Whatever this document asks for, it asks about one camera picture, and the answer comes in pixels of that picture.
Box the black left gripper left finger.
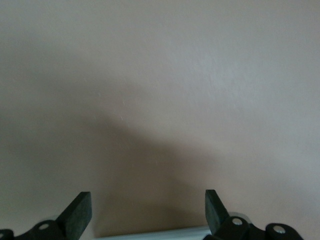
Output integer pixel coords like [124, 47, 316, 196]
[0, 191, 93, 240]

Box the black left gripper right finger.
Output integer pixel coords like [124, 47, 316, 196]
[204, 189, 305, 240]

